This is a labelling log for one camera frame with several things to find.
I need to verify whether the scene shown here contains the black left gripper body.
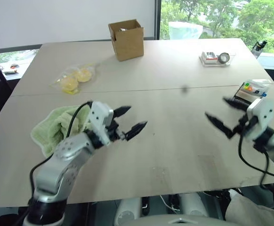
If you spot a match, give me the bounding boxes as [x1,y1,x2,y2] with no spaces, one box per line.
[105,110,128,143]

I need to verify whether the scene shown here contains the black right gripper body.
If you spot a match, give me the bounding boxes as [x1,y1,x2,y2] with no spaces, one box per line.
[232,109,258,142]

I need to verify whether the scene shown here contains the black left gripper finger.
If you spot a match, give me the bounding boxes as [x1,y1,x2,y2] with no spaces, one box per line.
[114,105,132,118]
[124,121,149,142]

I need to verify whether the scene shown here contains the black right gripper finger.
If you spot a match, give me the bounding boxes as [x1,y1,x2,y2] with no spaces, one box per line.
[222,96,249,111]
[204,112,236,140]

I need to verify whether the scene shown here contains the grey tape roll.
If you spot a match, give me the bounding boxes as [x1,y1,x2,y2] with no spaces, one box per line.
[218,52,231,64]

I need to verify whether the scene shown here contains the clear plastic tray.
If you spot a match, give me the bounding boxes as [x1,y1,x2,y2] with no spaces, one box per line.
[199,50,237,68]

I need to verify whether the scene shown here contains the clear plastic bag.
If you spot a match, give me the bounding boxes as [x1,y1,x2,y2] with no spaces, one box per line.
[48,61,103,95]

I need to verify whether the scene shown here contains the round yellow cake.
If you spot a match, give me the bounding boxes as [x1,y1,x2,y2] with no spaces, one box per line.
[60,75,79,91]
[76,68,93,83]

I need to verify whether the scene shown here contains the red and white small box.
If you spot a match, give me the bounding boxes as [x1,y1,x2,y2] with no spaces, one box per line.
[205,51,219,61]

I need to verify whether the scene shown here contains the black device on stand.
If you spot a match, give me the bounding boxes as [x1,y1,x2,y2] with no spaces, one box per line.
[250,40,268,57]

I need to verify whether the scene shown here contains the light green towel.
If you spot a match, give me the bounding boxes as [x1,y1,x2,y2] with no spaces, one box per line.
[30,105,93,157]

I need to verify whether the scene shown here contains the brown cardboard box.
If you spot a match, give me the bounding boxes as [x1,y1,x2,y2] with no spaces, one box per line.
[107,19,145,62]

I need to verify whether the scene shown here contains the white robot leg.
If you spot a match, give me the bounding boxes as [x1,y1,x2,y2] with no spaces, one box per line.
[115,197,143,222]
[178,191,210,218]

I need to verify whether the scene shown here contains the beige fabric cover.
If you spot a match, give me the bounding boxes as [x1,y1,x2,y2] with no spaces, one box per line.
[225,187,274,226]

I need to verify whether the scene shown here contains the translucent plastic bag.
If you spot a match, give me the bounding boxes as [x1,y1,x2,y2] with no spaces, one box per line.
[168,21,204,40]

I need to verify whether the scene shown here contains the grey robot torso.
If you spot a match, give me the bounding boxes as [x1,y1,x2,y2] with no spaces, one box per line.
[121,212,227,226]

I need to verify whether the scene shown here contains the small items on windowsill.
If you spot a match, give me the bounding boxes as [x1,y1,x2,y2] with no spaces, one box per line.
[3,63,19,75]

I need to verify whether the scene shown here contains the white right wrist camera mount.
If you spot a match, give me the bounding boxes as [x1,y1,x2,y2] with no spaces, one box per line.
[246,97,274,140]

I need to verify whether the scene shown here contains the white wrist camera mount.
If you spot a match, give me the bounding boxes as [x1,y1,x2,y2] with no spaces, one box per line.
[89,101,114,145]
[246,97,274,140]

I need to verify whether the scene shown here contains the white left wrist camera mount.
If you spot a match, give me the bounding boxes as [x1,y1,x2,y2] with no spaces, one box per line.
[89,101,114,145]

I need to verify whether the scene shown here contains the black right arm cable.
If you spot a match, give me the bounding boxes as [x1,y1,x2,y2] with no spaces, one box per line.
[238,122,274,189]

